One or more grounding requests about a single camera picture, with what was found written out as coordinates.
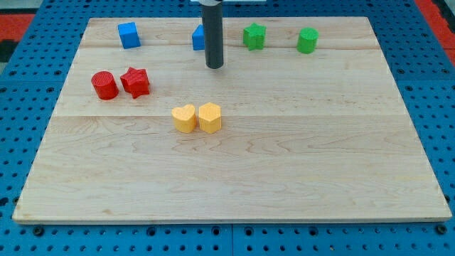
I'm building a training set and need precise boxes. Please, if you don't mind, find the green cylinder block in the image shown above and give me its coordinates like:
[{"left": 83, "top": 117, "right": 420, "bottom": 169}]
[{"left": 296, "top": 27, "right": 319, "bottom": 54}]

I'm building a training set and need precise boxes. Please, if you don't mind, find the yellow hexagon block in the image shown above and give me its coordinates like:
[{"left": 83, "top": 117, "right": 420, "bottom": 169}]
[{"left": 198, "top": 102, "right": 222, "bottom": 134}]

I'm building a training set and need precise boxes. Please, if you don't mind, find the red cylinder block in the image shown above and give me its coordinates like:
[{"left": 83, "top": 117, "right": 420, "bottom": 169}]
[{"left": 91, "top": 71, "right": 119, "bottom": 100}]

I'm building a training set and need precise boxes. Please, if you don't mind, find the light wooden board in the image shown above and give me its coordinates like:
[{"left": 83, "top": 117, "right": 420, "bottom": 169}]
[{"left": 13, "top": 16, "right": 451, "bottom": 225}]

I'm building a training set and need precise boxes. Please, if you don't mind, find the blue cube block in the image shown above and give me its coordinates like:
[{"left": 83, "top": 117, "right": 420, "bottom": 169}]
[{"left": 117, "top": 22, "right": 141, "bottom": 49}]

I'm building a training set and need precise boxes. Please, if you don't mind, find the green star block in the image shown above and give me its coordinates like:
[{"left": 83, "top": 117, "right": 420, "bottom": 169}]
[{"left": 242, "top": 23, "right": 267, "bottom": 50}]

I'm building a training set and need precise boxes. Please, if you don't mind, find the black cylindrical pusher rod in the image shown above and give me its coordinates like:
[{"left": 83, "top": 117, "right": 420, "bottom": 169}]
[{"left": 199, "top": 0, "right": 224, "bottom": 69}]

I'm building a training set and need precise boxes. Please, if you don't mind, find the blue triangle block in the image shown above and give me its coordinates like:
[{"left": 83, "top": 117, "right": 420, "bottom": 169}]
[{"left": 192, "top": 24, "right": 205, "bottom": 50}]

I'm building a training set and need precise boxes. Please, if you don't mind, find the yellow heart block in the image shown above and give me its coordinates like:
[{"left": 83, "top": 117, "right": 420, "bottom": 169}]
[{"left": 171, "top": 104, "right": 197, "bottom": 133}]

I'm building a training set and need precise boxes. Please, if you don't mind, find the red star block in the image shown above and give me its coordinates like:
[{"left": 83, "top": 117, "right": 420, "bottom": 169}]
[{"left": 120, "top": 67, "right": 150, "bottom": 99}]

